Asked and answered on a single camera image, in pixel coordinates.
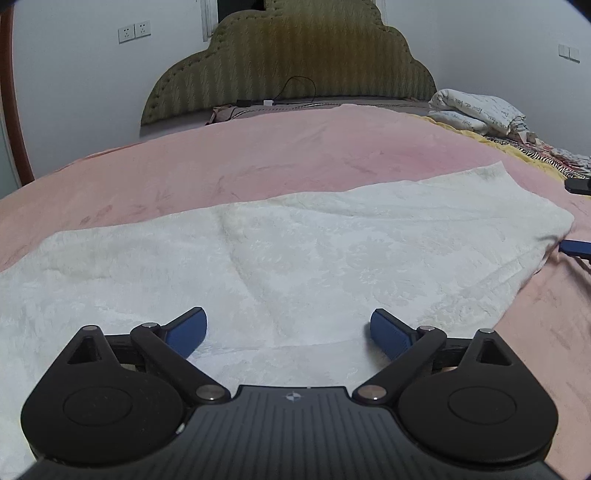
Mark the pink floral blanket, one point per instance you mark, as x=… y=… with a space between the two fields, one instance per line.
x=277 y=152

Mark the white curtain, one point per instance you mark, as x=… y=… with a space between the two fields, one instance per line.
x=210 y=16

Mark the white light switch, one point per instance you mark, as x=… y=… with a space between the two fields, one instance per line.
x=568 y=52

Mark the yellow blanket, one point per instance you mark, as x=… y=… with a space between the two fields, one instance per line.
x=503 y=145

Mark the white pants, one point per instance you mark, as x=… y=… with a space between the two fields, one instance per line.
x=300 y=258

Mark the zebra striped cloth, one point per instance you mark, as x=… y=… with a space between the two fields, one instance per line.
x=531 y=150

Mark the brown wooden door frame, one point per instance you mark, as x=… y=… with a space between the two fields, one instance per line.
x=13 y=92

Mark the olive padded headboard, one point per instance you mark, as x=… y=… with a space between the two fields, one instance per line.
x=300 y=50

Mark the black power strip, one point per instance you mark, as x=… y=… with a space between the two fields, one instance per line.
x=244 y=101

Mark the folded white printed quilt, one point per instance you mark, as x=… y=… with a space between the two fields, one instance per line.
x=475 y=110

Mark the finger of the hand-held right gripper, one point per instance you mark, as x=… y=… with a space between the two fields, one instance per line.
x=577 y=185
x=576 y=248

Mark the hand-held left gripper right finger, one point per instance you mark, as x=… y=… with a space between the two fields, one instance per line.
x=390 y=332

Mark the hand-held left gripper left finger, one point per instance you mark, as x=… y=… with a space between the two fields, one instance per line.
x=187 y=330

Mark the brown crumpled cloth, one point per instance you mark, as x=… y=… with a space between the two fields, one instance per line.
x=222 y=113

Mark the white wardrobe door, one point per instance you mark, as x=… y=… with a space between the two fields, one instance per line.
x=5 y=157

